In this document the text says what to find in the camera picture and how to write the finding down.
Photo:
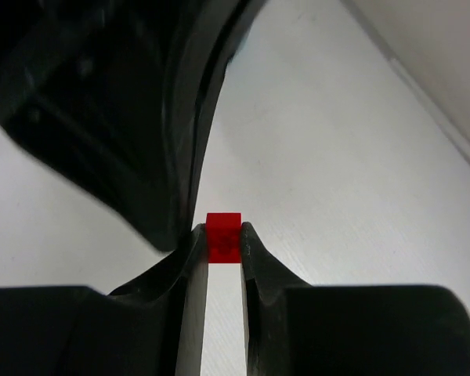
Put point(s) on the small red lego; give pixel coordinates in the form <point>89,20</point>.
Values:
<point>223,237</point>

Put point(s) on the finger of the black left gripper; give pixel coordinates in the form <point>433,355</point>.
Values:
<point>119,97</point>

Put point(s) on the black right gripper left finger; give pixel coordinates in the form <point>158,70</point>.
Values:
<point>152,325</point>

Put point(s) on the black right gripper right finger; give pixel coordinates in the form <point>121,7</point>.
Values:
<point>295,328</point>

